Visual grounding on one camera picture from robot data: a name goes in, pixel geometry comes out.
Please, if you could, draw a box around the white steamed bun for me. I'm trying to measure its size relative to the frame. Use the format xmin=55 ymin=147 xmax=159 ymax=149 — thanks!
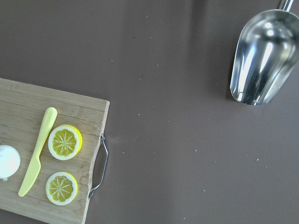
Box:
xmin=0 ymin=145 xmax=21 ymax=181

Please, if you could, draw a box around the upper lemon half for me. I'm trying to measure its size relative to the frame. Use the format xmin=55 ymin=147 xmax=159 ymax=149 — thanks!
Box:
xmin=48 ymin=124 xmax=83 ymax=161

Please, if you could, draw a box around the lemon half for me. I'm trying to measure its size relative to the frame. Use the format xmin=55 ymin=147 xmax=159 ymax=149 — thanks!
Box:
xmin=46 ymin=172 xmax=78 ymax=203
xmin=48 ymin=124 xmax=83 ymax=161

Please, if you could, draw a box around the lower lemon half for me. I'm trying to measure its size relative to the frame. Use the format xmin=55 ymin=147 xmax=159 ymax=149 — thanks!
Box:
xmin=46 ymin=172 xmax=78 ymax=203

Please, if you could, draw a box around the bamboo cutting board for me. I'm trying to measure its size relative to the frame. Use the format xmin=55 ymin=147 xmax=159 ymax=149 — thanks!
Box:
xmin=0 ymin=79 xmax=109 ymax=224

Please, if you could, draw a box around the yellow plastic knife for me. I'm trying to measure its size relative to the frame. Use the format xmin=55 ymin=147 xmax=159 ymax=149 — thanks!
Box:
xmin=18 ymin=107 xmax=57 ymax=197

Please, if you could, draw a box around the steel scoop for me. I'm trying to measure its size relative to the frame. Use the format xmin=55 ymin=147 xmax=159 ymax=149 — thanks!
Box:
xmin=230 ymin=0 xmax=299 ymax=105

